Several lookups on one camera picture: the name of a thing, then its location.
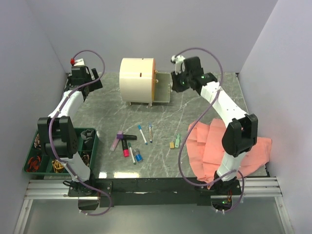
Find pink cap black highlighter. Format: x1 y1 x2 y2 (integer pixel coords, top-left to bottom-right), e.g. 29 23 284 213
121 139 130 157

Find green cap silver marker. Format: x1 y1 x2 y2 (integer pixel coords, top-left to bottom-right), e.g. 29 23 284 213
128 142 136 165

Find grey cloth bundle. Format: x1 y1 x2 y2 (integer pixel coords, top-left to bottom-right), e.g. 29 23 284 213
80 129 95 142

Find salmon pink cloth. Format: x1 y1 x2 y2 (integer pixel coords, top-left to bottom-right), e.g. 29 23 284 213
186 118 272 183

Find yellow hair ties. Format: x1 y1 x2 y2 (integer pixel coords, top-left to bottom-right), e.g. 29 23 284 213
52 159 67 173

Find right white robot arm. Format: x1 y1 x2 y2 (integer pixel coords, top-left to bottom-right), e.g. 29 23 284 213
171 55 258 194

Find green compartment tray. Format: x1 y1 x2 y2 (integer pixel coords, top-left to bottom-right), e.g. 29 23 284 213
22 127 100 174

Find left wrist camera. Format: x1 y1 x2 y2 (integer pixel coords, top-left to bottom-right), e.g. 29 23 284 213
70 58 85 67

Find orange black hair ties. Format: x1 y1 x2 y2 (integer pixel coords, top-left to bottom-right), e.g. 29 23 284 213
27 156 41 172

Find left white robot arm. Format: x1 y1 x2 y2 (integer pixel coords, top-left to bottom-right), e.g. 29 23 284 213
37 65 103 196

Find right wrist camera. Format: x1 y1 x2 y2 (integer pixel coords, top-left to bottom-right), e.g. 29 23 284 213
171 55 185 74

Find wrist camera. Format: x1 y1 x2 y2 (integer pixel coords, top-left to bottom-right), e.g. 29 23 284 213
70 58 85 67
171 55 185 74

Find green clip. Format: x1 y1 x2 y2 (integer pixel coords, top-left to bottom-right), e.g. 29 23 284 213
174 134 181 148

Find blue bottle grey cap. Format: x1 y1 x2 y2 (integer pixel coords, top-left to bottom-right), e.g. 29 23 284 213
133 149 143 163

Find black base bar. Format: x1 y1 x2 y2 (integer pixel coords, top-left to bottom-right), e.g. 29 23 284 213
63 177 242 211

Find purple cap black highlighter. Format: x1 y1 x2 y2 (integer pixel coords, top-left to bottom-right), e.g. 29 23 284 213
116 132 137 140

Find aluminium rail frame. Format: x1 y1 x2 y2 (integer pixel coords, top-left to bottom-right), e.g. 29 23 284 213
14 177 294 234

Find light blue acrylic marker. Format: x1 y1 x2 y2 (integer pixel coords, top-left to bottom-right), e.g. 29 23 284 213
138 125 148 145

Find cream round drawer cabinet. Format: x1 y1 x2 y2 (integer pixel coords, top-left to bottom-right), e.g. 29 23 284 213
119 58 171 106

